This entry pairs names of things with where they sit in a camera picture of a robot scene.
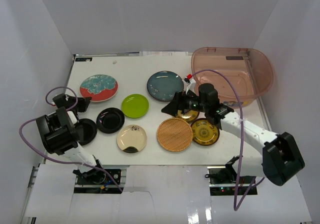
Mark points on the yellow patterned plate upper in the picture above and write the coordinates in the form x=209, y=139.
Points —
x=188, y=116

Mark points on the black plate right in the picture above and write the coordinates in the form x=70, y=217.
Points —
x=110, y=120

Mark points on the red and teal plate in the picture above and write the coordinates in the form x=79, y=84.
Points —
x=99, y=87

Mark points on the black label sticker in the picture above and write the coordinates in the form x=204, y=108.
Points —
x=83, y=59

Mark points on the black plate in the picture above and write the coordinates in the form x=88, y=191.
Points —
x=86, y=130
x=110, y=120

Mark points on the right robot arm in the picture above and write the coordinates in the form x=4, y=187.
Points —
x=281, y=158

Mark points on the green glossy plate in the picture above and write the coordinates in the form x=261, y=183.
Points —
x=135, y=106

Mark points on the yellow patterned plate lower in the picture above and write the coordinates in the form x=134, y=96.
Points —
x=204, y=133

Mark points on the black plate left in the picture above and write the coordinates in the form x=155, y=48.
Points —
x=86, y=130

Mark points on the yellow patterned plate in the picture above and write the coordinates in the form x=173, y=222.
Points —
x=188, y=116
x=204, y=133

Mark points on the woven bamboo plate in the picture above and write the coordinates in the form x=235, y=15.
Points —
x=174, y=135

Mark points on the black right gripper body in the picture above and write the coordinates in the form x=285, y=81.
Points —
x=193, y=104

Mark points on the blue floral ceramic plate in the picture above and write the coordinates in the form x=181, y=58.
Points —
x=163, y=85

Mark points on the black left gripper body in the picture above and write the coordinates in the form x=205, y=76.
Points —
x=78, y=104

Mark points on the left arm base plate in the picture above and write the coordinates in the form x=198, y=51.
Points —
x=100, y=183

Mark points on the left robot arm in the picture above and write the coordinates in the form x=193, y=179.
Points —
x=63, y=133

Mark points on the pink translucent plastic bin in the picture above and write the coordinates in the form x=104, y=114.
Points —
x=249, y=71

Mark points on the cream ceramic plate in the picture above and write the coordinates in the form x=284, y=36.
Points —
x=132, y=139

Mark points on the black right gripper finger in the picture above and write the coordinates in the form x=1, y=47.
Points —
x=175, y=105
x=190, y=95

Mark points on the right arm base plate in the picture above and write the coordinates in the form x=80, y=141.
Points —
x=223, y=183

